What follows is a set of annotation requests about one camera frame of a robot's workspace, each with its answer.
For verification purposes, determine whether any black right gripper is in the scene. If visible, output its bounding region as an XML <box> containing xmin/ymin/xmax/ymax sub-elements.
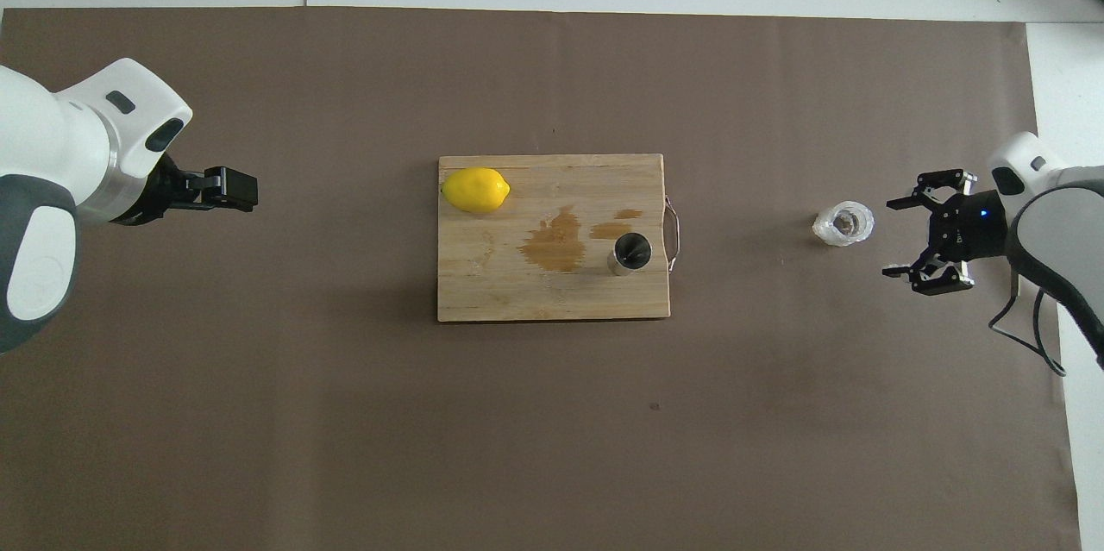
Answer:
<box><xmin>881</xmin><ymin>169</ymin><xmax>1010</xmax><ymax>297</ymax></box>

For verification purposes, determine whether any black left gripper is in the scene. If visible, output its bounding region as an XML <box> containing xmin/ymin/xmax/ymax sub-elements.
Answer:
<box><xmin>125</xmin><ymin>154</ymin><xmax>258</xmax><ymax>227</ymax></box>

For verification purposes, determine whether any steel double jigger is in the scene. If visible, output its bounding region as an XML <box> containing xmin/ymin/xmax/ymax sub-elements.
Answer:
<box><xmin>608</xmin><ymin>232</ymin><xmax>654</xmax><ymax>277</ymax></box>

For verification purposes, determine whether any yellow lemon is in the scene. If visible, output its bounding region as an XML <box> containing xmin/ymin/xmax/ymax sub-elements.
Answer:
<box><xmin>441</xmin><ymin>167</ymin><xmax>511</xmax><ymax>214</ymax></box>

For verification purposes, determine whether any brown paper table mat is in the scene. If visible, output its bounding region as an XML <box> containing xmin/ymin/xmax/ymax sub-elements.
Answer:
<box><xmin>0</xmin><ymin>6</ymin><xmax>1083</xmax><ymax>551</ymax></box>

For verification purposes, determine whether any wooden cutting board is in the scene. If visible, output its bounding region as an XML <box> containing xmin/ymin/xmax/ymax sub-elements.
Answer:
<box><xmin>437</xmin><ymin>153</ymin><xmax>682</xmax><ymax>323</ymax></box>

